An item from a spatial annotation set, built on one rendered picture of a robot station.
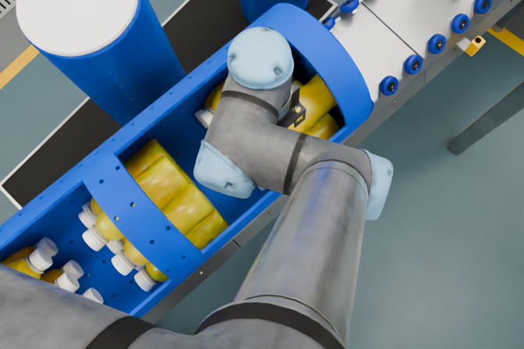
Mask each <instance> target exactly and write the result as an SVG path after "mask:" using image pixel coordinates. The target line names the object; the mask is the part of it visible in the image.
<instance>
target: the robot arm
mask: <svg viewBox="0 0 524 349"><path fill-rule="evenodd" d="M227 66H228V71H229V73H228V77H227V79H226V81H225V85H224V87H223V89H222V92H221V97H220V99H219V102H218V105H217V107H216V109H215V112H214V115H213V117H212V119H211V123H210V125H209V127H208V130H207V133H206V136H205V137H204V140H202V141H201V146H200V150H199V153H198V155H197V159H196V164H195V167H194V170H193V174H194V177H195V179H196V180H197V181H198V182H199V183H200V184H201V185H204V186H206V187H208V188H209V189H213V190H214V191H217V192H220V193H223V194H226V195H228V196H234V197H236V198H240V199H247V198H249V197H250V196H251V194H252V191H253V190H254V189H255V188H256V186H260V187H262V188H265V189H269V190H271V191H274V192H278V193H281V194H284V195H287V196H289V199H288V201H287V203H286V204H285V206H284V208H283V210H282V212H281V213H280V215H279V217H278V219H277V221H276V223H275V224H274V226H273V228H272V230H271V232H270V234H269V235H268V237H267V240H266V241H265V243H264V245H263V247H262V249H261V250H260V252H259V254H258V256H257V258H256V259H255V261H254V263H253V265H252V267H251V268H250V271H249V272H248V274H247V276H246V278H245V280H244V281H243V284H242V286H241V287H240V289H239V291H238V293H237V295H236V296H235V298H234V300H233V302H232V303H229V304H227V305H223V306H222V307H220V308H218V309H216V310H214V311H213V312H212V313H211V314H210V315H208V316H207V317H206V318H205V319H204V320H203V322H202V323H201V324H200V325H199V326H198V328H197V329H196V331H195V333H194V334H193V335H185V334H181V333H176V332H173V331H170V330H166V329H162V328H161V327H159V326H156V325H154V324H152V323H149V322H146V321H144V320H142V319H139V318H137V317H135V316H131V315H130V314H127V313H125V312H122V311H119V310H117V309H115V308H112V307H109V306H107V305H104V304H101V303H99V302H97V301H94V300H91V299H89V298H86V297H84V296H82V295H79V294H76V293H73V292H71V291H68V290H66V289H64V288H61V287H58V286H55V285H54V284H50V283H48V282H46V281H43V280H40V279H37V278H36V277H32V276H30V275H28V274H25V273H22V272H20V271H18V270H14V269H12V268H10V267H7V266H4V265H2V264H0V349H348V344H349V333H350V327H351V321H352V310H353V305H354V299H355V293H356V282H357V277H358V271H359V260H360V254H361V248H362V243H363V232H364V226H365V220H368V221H372V220H376V219H377V218H378V217H379V216H380V214H381V211H382V210H383V207H384V204H385V201H386V198H387V196H388V191H389V189H390V185H391V178H392V175H393V166H392V163H391V162H390V161H389V160H388V159H386V158H383V157H379V156H377V155H374V154H372V153H370V152H369V151H367V150H361V149H360V150H358V149H355V148H352V147H349V146H344V145H342V144H339V143H334V142H332V141H328V140H326V139H321V138H318V137H315V136H311V135H307V134H305V133H301V132H297V131H294V130H291V129H288V127H289V126H290V125H291V124H293V123H294V127H296V126H298V125H299V124H300V123H301V122H303V121H304V120H305V117H306V109H305V108H304V106H303V105H302V104H301V103H300V102H299V89H300V87H299V86H298V85H297V83H295V82H294V81H293V80H292V72H293V69H294V61H293V57H292V52H291V48H290V46H289V43H288V41H287V40H286V39H285V38H284V37H283V36H282V35H281V34H280V33H279V32H278V31H276V30H272V29H271V28H266V27H253V28H249V29H247V30H244V31H243V32H242V33H240V34H239V35H238V36H236V37H235V39H234V40H233V41H232V43H231V45H230V47H229V50H228V61H227ZM295 107H296V108H295ZM298 107H300V108H301V109H300V112H299V113H297V112H296V109H297V108H298ZM301 116H303V117H302V118H301V119H300V120H298V121H297V119H298V118H299V117H301Z"/></svg>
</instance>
